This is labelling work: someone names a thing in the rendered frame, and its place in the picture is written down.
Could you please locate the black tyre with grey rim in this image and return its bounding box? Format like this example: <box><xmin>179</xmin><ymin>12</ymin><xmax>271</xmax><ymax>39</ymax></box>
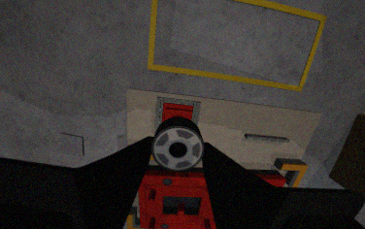
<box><xmin>150</xmin><ymin>116</ymin><xmax>205</xmax><ymax>171</ymax></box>

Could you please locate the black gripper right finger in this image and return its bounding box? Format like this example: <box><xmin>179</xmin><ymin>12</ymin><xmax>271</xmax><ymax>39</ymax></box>
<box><xmin>202</xmin><ymin>143</ymin><xmax>365</xmax><ymax>229</ymax></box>

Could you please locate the yellow rectangular outline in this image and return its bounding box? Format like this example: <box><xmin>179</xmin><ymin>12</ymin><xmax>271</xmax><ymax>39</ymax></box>
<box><xmin>148</xmin><ymin>0</ymin><xmax>327</xmax><ymax>91</ymax></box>

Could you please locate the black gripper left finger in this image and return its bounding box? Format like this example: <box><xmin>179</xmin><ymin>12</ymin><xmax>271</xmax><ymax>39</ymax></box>
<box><xmin>0</xmin><ymin>136</ymin><xmax>153</xmax><ymax>229</ymax></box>

